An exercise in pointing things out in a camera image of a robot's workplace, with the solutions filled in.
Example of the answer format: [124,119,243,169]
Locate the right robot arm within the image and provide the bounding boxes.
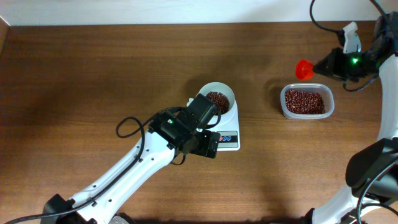
[295,11,397,223]

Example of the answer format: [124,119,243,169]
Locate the black cable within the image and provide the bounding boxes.
[2,105,222,224]
[308,0,398,224]

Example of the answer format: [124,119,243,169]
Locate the left black cable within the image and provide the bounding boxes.
[2,105,222,224]

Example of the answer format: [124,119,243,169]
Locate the white digital kitchen scale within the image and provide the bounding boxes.
[198,99,241,152]

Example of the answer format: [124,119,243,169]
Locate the white round bowl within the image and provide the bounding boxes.
[199,82,235,115]

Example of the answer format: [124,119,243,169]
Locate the red beans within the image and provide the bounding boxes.
[284,90,326,114]

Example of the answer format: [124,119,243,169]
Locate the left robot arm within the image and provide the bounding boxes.
[41,94,221,223]

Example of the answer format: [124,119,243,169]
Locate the right black cable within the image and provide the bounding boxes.
[308,0,398,224]

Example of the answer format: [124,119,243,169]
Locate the orange measuring scoop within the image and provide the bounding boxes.
[295,60,314,80]

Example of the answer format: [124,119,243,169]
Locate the clear plastic container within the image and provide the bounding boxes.
[280,83,335,119]

